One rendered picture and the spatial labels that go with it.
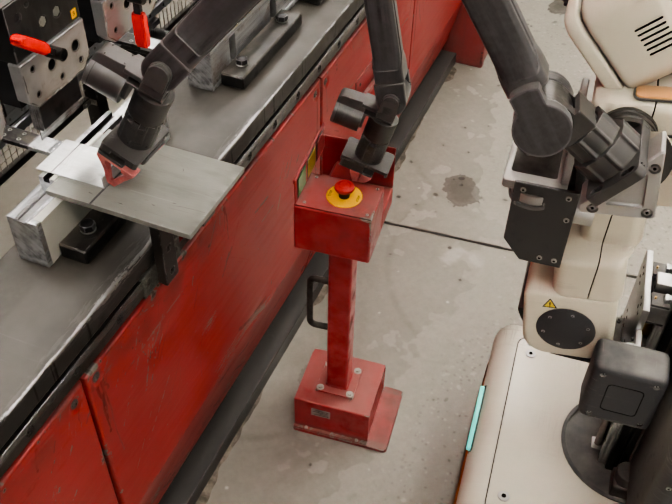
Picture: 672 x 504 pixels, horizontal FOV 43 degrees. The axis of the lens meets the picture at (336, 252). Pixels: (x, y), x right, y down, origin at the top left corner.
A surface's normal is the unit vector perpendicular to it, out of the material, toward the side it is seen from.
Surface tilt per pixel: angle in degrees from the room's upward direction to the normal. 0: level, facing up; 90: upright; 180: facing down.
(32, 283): 0
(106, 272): 0
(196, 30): 76
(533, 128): 84
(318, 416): 90
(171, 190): 0
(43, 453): 90
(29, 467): 90
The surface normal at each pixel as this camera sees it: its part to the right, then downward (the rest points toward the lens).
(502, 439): 0.02, -0.72
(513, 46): -0.20, 0.54
